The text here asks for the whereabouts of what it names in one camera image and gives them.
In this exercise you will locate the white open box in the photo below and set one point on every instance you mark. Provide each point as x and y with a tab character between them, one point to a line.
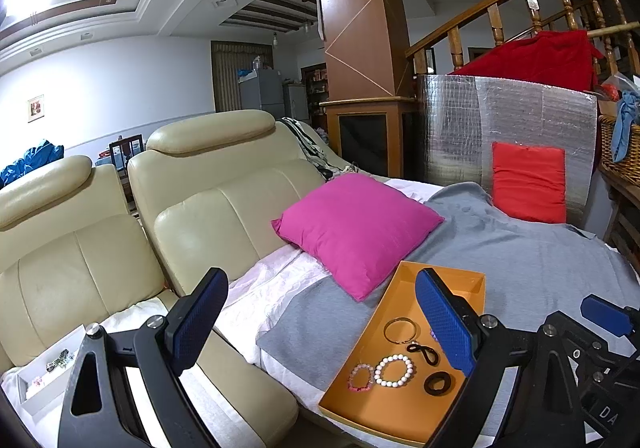
35	395

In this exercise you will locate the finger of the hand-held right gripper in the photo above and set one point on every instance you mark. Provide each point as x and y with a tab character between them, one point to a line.
607	315

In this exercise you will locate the blue jacket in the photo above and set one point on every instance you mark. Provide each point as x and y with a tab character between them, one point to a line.
30	160

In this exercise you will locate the gold metal bangle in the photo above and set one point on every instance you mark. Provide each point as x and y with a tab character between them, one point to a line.
385	329

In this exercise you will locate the orange cardboard tray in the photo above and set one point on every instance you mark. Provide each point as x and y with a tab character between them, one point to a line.
370	345

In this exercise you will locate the beige leather sofa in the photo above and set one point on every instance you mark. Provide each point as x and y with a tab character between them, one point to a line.
225	208

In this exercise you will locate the wooden pillar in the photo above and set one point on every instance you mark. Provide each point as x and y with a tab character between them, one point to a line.
355	17

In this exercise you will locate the wicker basket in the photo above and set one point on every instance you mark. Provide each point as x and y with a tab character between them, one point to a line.
607	147

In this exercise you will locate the framed wall picture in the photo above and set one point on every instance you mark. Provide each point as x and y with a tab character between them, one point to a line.
35	107

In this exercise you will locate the blue cloth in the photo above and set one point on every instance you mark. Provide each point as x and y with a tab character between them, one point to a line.
627	127

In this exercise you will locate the dark wooden cabinet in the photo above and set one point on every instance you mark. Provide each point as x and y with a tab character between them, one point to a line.
315	77

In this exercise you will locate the grey blanket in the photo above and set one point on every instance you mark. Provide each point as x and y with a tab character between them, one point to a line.
525	258

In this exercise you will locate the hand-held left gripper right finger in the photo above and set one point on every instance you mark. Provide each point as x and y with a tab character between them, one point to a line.
447	323

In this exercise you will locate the magenta pillow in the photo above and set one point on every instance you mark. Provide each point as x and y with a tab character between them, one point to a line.
355	233

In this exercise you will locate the silver foil insulation panel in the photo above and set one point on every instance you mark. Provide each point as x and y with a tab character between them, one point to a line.
450	127

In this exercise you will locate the wooden stair railing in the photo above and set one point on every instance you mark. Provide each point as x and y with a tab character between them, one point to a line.
497	30

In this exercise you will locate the white refrigerator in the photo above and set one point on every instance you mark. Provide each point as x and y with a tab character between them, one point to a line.
295	102

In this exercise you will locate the striped cloth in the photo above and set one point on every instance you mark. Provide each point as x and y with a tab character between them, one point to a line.
310	142

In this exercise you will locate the brown curtain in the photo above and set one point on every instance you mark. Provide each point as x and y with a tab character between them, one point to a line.
225	72

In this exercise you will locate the dark wooden chair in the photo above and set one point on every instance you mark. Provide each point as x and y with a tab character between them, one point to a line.
117	147

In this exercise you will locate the grey refrigerator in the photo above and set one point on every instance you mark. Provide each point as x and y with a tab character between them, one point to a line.
260	92

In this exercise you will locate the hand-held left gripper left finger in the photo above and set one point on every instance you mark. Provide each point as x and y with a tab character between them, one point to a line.
200	318

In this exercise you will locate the dark patterned hair accessory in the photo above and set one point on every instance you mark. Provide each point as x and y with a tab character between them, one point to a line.
60	360

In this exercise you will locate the red cloth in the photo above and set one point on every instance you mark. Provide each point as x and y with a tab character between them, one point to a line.
540	57

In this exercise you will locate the red pillow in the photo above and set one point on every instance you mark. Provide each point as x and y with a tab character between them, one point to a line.
527	183

